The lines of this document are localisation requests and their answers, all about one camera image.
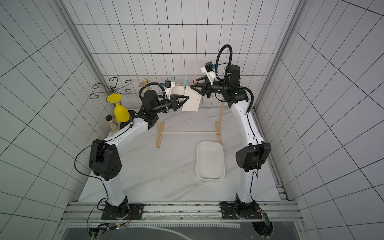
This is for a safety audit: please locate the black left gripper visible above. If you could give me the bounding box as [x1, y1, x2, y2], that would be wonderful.
[154, 94, 191, 113]

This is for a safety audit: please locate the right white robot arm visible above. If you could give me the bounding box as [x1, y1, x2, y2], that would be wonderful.
[191, 44, 272, 216]

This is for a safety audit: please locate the wooden clothesline stand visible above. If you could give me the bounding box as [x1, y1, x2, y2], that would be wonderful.
[138, 77, 231, 149]

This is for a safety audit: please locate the yellow plastic wine glass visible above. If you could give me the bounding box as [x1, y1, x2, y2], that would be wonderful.
[107, 94, 130, 123]

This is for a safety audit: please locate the small corked glass bottle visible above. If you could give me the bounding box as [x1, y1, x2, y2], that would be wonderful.
[106, 115, 120, 134]

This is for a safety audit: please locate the white plastic tray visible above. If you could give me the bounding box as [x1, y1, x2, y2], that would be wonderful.
[196, 141, 226, 181]

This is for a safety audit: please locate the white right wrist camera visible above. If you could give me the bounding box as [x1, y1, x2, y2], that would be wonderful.
[201, 62, 216, 85]

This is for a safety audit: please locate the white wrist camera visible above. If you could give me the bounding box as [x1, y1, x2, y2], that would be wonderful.
[201, 62, 216, 85]
[164, 81, 176, 100]

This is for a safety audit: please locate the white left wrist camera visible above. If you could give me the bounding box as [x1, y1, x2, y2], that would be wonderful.
[164, 81, 176, 100]

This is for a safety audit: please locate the black wire glass rack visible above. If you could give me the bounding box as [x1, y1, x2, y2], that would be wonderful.
[89, 77, 133, 100]

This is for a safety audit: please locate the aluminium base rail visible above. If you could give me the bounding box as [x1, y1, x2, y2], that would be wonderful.
[62, 202, 304, 223]

